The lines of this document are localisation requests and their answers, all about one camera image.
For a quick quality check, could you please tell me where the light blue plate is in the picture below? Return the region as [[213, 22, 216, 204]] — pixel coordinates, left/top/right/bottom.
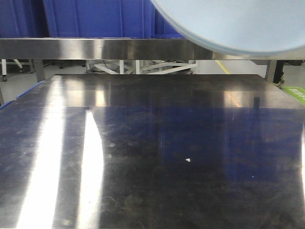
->
[[152, 0, 305, 56]]

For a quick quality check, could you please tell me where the blue plastic crate, right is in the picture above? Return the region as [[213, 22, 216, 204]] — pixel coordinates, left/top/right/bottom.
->
[[154, 9, 184, 39]]

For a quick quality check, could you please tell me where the blue plastic crate, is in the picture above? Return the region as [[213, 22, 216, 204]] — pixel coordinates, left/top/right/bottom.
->
[[154, 9, 184, 39], [0, 0, 49, 38], [43, 0, 154, 39]]

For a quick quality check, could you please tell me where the blue plastic crate, middle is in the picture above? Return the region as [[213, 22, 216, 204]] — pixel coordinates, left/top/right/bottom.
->
[[43, 0, 154, 39]]

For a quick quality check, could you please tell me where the green floor sign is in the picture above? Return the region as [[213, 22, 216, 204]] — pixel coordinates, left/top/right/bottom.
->
[[281, 86, 305, 105]]

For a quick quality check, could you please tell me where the blue plastic crate, left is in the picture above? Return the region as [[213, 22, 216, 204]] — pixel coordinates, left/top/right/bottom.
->
[[0, 0, 49, 38]]

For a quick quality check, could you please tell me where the white metal frame background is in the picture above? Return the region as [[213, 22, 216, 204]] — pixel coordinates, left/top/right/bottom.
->
[[86, 60, 198, 74]]

